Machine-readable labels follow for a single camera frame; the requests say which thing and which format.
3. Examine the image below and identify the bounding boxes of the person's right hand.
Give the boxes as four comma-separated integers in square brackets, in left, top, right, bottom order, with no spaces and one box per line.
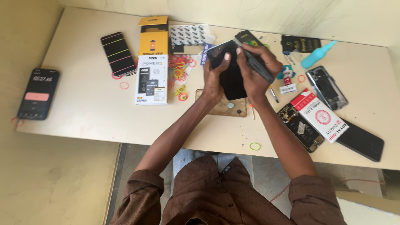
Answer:
[236,43,284,103]

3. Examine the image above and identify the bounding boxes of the person's left hand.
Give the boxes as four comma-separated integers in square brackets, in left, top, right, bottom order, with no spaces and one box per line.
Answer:
[202,53,232,103]

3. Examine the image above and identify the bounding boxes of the dark grey phone back frame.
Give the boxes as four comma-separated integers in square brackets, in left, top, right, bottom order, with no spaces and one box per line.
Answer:
[240,47,276,85]

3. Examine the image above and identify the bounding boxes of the black smartphone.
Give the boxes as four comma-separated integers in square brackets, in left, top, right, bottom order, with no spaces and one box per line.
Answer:
[206,40,248,101]

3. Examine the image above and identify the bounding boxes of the teal plastic piece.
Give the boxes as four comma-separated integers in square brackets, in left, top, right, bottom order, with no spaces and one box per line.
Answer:
[276,65,296,80]

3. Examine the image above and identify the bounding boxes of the clear brownish phone case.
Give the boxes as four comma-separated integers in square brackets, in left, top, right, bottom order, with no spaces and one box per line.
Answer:
[195,89,248,118]

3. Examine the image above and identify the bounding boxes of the small metal screwdriver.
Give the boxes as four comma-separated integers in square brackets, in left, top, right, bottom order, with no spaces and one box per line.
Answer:
[269,86,279,104]

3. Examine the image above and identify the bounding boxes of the blue printed label card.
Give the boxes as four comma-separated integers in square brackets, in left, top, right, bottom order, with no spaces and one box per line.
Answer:
[200,43,215,66]

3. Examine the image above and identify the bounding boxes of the red and white glue tube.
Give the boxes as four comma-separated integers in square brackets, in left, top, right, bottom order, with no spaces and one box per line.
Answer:
[282,67,294,87]

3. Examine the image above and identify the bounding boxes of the small white label strip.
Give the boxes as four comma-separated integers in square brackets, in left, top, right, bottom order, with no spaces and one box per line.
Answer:
[279,83,299,95]

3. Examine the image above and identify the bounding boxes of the pile of coloured rubber bands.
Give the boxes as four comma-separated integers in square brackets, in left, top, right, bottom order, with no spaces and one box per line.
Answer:
[167,54,198,102]

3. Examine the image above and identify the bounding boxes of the black screen protector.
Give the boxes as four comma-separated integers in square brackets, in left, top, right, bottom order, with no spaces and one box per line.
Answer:
[234,30,265,48]

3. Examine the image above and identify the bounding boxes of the black packet with gold print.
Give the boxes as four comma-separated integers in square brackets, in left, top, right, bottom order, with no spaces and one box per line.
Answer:
[280,35,322,53]

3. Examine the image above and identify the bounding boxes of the white patterned packet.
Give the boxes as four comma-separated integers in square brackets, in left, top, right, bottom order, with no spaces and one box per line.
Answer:
[168,24,215,54]

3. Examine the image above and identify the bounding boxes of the teal squeeze bottle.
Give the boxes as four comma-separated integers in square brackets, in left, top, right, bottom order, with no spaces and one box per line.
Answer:
[300,40,338,69]

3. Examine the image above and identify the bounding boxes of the yellow and white battery box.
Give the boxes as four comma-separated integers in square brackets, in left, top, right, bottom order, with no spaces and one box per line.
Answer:
[135,16,169,106]

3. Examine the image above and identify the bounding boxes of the opened phone with bare board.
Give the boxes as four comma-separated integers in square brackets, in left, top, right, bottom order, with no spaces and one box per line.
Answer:
[276,103,325,154]

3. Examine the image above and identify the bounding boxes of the white box with red print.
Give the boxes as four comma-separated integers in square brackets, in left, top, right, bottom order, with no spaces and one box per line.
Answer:
[290,88,350,144]

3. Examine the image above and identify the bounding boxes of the person's light blue jeans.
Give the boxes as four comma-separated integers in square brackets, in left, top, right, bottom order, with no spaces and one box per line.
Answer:
[171,148,254,196]

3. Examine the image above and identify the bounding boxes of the black phone wrapped in bands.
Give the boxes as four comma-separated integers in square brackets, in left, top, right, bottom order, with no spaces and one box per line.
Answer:
[100,31,137,78]

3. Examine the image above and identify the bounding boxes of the person's brown shirt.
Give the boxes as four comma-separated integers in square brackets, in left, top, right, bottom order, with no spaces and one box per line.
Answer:
[109,154,348,225]

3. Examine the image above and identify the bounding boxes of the plain black phone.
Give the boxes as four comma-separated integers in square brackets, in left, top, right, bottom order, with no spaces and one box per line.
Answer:
[335,119,385,163]

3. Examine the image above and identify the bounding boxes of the black phone with lit screen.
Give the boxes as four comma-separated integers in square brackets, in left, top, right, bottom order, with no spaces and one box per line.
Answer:
[17,68,60,121]

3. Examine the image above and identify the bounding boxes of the open grey phone frame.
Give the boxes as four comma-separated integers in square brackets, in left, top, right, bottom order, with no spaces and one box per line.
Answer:
[306,65,349,112]

